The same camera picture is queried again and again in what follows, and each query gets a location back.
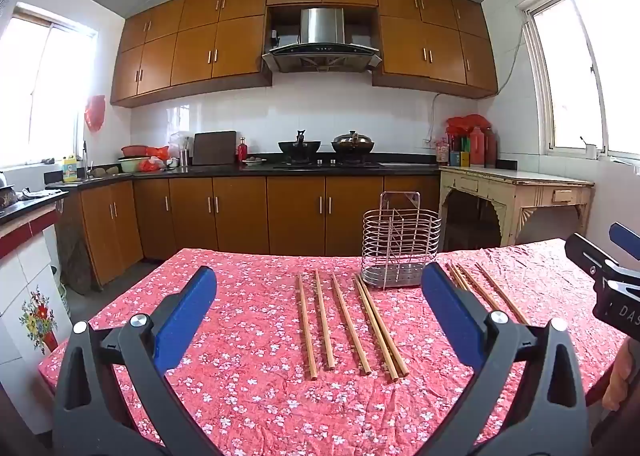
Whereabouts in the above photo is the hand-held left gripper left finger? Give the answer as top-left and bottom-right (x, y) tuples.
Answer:
(52, 265), (218, 456)

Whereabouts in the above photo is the green white plastic bucket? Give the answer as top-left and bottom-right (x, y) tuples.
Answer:
(50, 263), (71, 317)

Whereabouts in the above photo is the metal wire chopstick holder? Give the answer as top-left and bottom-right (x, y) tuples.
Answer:
(361, 191), (443, 290)

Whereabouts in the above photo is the window with white frame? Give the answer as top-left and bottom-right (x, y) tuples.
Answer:
(0, 3), (98, 169)

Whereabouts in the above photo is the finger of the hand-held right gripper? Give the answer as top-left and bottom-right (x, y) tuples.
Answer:
(565, 233), (621, 281)
(609, 223), (640, 259)

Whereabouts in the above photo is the wok with metal lid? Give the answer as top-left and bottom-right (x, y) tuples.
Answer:
(331, 131), (375, 157)

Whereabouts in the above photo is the steel range hood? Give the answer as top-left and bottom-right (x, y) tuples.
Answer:
(262, 8), (382, 74)

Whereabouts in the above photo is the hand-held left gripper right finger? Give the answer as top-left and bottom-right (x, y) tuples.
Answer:
(421, 262), (588, 456)

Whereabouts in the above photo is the person's right hand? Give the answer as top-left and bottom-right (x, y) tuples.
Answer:
(602, 351), (632, 412)

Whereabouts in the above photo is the dark wooden cutting board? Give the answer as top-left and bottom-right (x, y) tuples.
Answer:
(192, 131), (237, 166)

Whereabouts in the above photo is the cream wooden side table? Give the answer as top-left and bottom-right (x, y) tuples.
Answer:
(438, 166), (596, 247)

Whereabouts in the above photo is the wooden base cabinet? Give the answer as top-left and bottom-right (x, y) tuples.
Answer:
(55, 175), (441, 291)

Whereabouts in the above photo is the red plastic bag on wall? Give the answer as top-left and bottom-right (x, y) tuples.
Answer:
(84, 94), (107, 131)

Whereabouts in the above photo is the black kitchen countertop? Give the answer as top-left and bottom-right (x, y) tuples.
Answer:
(0, 152), (441, 227)

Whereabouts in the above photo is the red bag over bottles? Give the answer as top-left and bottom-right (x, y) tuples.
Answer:
(446, 114), (488, 137)

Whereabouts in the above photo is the large sliding window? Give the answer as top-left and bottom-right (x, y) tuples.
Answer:
(517, 0), (640, 159)

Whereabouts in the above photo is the white wall cable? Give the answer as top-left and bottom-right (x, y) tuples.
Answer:
(428, 18), (526, 141)

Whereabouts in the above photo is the black wok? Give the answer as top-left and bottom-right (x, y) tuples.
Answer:
(278, 128), (322, 163)

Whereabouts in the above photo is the red floral tablecloth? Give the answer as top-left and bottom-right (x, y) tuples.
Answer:
(37, 238), (631, 456)

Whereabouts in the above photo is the white tiled counter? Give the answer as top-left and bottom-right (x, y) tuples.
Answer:
(0, 208), (76, 387)

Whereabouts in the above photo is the crumpled red plastic bag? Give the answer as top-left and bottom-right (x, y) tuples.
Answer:
(139, 146), (170, 173)

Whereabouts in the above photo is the black gas stove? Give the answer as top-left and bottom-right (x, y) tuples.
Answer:
(272, 161), (381, 171)

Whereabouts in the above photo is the large red plastic bottle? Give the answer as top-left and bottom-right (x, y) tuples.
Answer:
(469, 126), (486, 167)

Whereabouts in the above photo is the wooden upper wall cabinet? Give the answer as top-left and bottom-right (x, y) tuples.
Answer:
(110, 0), (499, 109)

